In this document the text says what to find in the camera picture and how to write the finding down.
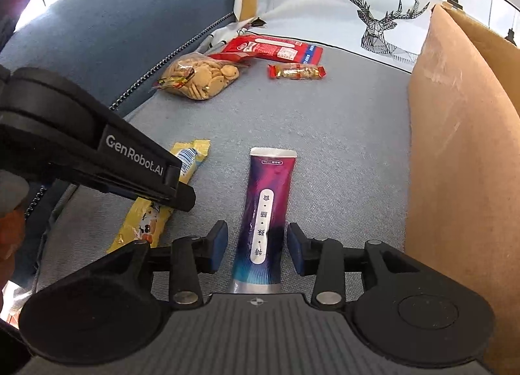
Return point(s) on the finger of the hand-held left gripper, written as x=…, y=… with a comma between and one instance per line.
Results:
x=180, y=196

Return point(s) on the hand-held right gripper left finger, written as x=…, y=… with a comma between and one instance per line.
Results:
x=219, y=243

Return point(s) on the yellow snack packet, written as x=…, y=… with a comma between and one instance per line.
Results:
x=142, y=222

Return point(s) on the blue sofa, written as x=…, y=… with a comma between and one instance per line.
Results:
x=122, y=25

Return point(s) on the brown cardboard box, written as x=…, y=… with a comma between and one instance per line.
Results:
x=459, y=155

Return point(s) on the deer printed sofa cover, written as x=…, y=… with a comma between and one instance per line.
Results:
x=325, y=135

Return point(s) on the clear bag of round biscuits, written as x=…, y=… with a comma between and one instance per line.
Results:
x=199, y=76

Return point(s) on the small red gold snack bar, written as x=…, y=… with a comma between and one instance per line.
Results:
x=296, y=72

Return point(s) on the long red snack packet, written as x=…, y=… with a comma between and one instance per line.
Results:
x=280, y=49

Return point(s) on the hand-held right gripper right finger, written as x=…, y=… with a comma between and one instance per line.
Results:
x=294, y=249

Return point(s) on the purple blue snack packet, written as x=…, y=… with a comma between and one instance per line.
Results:
x=264, y=180

